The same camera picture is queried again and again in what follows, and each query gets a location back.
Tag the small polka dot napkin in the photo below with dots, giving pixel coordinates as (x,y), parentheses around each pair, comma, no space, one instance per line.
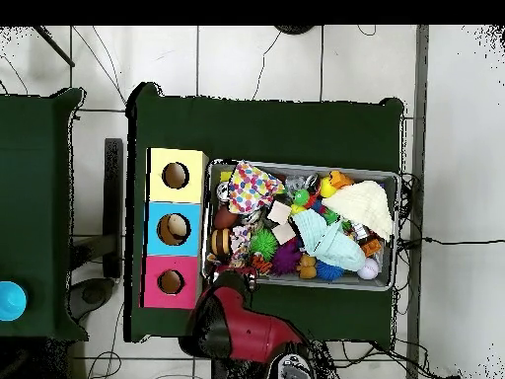
(238,241)

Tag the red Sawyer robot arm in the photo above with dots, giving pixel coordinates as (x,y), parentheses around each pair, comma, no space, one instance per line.
(252,331)

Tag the shallow clear mesh bin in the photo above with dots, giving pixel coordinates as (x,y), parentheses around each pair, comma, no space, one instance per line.
(315,281)

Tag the wooden box with three holes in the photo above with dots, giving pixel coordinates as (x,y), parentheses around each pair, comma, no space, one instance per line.
(158,189)

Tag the large polka dot napkin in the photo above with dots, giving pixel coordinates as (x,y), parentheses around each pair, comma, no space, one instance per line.
(250,187)

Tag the plain wooden cube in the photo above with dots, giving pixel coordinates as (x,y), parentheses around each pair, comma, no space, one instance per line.
(279,213)

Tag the green spiky ball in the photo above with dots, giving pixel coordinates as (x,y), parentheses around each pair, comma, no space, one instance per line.
(263,244)

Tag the toy hamburger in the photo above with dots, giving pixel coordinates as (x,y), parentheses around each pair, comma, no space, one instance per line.
(220,241)

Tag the plush tiger toy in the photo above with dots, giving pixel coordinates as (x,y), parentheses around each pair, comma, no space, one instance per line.
(261,264)

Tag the purple spiky toy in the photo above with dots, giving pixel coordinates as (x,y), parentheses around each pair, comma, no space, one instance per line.
(286,258)

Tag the large dark green tablecloth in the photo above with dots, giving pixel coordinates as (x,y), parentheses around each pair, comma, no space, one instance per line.
(276,126)

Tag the mint green cloth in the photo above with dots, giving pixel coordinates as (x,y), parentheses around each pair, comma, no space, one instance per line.
(335,246)

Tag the cream knitted cloth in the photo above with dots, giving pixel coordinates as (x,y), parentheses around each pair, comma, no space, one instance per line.
(363,205)

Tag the black stand bar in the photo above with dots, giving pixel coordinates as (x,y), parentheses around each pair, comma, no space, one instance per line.
(113,197)

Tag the dark green side tablecloth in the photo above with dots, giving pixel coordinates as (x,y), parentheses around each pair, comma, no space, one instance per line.
(31,197)

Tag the black metal rod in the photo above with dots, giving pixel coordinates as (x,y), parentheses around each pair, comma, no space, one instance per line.
(54,46)

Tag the blue plastic cup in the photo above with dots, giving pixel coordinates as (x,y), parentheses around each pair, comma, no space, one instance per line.
(12,302)

